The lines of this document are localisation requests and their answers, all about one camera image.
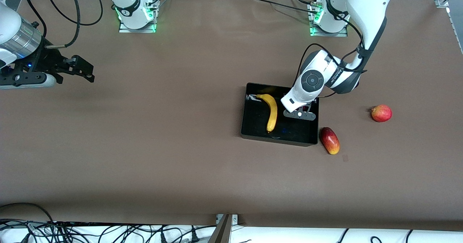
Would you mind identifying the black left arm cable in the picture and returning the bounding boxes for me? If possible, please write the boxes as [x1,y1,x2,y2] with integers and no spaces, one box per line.
[298,0,368,99]

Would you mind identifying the dark metal post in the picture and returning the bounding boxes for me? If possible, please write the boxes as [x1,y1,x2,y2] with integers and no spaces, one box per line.
[208,214,233,243]

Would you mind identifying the yellow banana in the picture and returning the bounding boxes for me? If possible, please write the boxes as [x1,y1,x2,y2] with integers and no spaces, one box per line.
[256,94,278,133]

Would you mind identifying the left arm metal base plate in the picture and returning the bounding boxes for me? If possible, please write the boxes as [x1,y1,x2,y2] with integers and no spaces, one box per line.
[310,4,348,37]

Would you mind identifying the black rectangular plastic box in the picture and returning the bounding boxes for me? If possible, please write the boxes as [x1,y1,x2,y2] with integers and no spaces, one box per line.
[241,82,320,147]

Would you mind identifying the red yellow mango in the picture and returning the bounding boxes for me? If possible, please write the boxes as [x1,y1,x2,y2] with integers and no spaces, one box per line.
[319,127,340,155]

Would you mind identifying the short black arm cable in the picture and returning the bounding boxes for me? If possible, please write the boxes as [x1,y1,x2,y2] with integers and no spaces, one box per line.
[25,0,47,38]

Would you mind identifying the black arched floor cable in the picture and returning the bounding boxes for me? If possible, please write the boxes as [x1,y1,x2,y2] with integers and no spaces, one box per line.
[0,202,55,223]

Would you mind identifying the black looping arm cable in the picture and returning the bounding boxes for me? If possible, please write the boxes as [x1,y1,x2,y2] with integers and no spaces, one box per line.
[48,0,103,26]

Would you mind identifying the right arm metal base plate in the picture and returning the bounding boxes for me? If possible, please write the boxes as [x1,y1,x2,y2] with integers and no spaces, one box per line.
[119,0,157,33]

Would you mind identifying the aluminium table edge bracket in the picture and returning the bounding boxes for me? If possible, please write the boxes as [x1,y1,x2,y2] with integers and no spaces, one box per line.
[216,214,239,225]

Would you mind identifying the black cable with metal plug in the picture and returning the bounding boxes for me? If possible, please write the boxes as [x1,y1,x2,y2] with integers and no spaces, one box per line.
[46,0,82,49]

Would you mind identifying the red apple on right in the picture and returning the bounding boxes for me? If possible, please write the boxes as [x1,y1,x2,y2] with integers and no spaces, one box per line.
[370,105,392,123]

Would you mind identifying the black cables across table edge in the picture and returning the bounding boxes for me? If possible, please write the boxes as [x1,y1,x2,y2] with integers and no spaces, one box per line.
[253,0,316,15]

